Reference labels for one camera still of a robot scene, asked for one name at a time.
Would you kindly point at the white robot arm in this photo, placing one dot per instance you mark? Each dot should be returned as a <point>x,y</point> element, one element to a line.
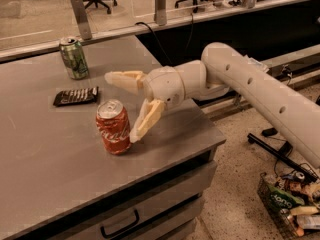
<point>220,69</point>

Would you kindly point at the dark chocolate bar wrapper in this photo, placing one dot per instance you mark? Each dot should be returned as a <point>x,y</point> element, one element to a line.
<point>76,96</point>

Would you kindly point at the grey drawer with black handle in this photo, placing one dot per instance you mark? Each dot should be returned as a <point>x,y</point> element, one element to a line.
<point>150,215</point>

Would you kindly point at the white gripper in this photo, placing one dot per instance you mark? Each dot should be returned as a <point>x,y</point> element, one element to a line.
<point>164,85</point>

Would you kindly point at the metal railing post middle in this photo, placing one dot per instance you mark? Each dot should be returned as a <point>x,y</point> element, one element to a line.
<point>160,12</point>

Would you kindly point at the red coke can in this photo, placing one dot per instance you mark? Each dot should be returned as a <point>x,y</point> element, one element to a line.
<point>113,124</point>

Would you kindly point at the white plastic packet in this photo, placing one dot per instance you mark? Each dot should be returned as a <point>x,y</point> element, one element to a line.
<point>259,65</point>

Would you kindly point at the wire basket of snacks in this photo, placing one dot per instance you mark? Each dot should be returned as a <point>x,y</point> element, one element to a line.
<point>299,221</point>

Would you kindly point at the metal railing post left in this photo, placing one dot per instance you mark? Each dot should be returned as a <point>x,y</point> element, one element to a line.
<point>81,19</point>

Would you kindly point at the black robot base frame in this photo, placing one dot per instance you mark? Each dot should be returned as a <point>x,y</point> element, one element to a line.
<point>283,155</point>

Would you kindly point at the metal railing post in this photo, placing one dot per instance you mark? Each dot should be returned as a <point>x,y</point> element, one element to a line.
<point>160,12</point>
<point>81,19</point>

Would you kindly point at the green snack bag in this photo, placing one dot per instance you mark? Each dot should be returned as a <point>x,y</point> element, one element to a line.
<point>280,199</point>

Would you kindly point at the green soda can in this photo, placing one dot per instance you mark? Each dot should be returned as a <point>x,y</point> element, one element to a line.
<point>73,58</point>

